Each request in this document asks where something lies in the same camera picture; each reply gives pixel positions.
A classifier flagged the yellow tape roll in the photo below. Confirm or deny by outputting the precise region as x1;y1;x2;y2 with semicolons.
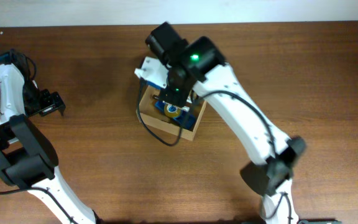
163;104;182;118

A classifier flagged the blue whiteboard duster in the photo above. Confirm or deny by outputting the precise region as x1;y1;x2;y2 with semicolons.
157;109;196;129

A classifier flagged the brown cardboard box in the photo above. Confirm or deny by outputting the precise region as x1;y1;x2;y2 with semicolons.
137;55;208;142

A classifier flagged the black whiteboard marker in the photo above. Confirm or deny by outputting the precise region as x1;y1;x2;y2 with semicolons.
152;95;192;112

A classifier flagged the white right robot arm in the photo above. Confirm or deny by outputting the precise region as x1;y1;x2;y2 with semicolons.
136;22;306;223

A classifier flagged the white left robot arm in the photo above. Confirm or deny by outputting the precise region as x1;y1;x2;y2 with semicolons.
0;49;102;223

